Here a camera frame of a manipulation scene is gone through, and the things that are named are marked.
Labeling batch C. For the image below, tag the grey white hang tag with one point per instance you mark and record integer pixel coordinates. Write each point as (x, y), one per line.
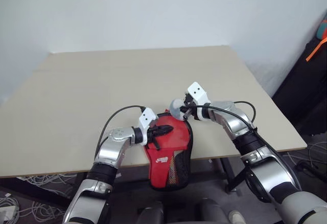
(175, 109)

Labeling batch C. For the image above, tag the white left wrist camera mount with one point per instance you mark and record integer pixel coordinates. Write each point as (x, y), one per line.
(146, 116)

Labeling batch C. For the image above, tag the black metal table frame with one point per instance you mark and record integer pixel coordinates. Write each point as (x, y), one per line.
(227, 173)

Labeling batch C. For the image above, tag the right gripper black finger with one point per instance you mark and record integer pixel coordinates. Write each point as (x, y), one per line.
(187, 110)
(186, 103)

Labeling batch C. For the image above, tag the white power strip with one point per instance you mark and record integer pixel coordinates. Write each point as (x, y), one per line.
(7, 213)

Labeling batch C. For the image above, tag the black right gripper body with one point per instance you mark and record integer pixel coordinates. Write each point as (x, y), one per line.
(193, 110)

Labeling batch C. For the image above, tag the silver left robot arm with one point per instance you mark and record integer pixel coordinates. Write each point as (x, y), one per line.
(112, 152)

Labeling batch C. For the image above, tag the red mesh bag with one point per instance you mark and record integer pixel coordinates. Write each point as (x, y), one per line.
(163, 152)

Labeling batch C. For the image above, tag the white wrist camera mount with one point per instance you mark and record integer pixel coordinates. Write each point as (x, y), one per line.
(198, 92)
(146, 116)

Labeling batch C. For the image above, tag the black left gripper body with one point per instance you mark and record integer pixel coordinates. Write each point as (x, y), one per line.
(153, 134)

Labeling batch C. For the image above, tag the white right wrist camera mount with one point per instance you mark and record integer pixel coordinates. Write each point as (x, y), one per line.
(198, 92)

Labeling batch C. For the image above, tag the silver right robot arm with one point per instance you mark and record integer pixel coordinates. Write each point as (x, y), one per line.
(235, 124)

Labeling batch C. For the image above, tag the beige rounded object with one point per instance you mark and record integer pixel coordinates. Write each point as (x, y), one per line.
(237, 217)

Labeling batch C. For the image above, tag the teal and orange object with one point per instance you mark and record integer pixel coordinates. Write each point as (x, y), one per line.
(323, 28)

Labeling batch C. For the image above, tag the large black bag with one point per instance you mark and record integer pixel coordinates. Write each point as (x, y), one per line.
(304, 93)

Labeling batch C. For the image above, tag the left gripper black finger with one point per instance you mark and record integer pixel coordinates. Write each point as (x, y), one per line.
(164, 132)
(166, 128)

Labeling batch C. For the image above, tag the dark grey rounded shape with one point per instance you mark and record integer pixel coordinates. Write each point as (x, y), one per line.
(150, 213)

